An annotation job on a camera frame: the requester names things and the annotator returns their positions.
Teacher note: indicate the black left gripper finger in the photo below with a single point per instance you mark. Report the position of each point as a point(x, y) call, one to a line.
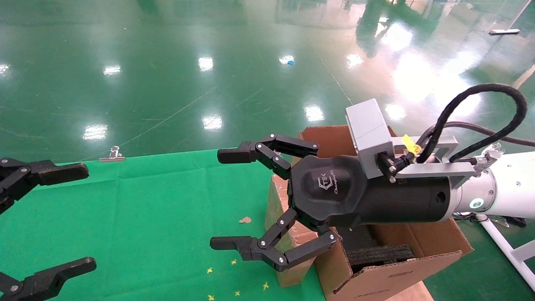
point(50, 276)
point(46, 172)

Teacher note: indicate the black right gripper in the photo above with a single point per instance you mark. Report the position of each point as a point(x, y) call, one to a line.
point(334, 192)

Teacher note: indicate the small brown cardboard box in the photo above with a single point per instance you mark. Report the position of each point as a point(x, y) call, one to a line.
point(276, 200)

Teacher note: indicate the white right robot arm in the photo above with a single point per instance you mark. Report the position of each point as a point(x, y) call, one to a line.
point(514, 184)

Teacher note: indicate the small torn cardboard scrap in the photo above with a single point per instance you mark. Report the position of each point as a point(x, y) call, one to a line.
point(245, 220)

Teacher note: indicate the large open cardboard carton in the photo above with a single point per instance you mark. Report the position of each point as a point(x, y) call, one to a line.
point(422, 242)

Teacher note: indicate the silver binder clip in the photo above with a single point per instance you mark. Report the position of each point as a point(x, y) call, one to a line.
point(112, 155)

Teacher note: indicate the green tablecloth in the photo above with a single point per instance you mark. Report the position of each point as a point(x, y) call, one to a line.
point(146, 217)

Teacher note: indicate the black foam insert block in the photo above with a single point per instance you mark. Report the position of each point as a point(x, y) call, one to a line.
point(380, 254)

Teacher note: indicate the white metal stand leg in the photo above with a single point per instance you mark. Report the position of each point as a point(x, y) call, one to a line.
point(503, 244)

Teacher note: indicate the white metal floor bar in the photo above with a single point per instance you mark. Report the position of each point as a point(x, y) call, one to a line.
point(504, 31)

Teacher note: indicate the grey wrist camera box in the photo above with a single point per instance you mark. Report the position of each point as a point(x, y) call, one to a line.
point(368, 129)

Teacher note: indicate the grey metal camera bracket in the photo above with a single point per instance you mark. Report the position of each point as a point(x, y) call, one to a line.
point(434, 168)

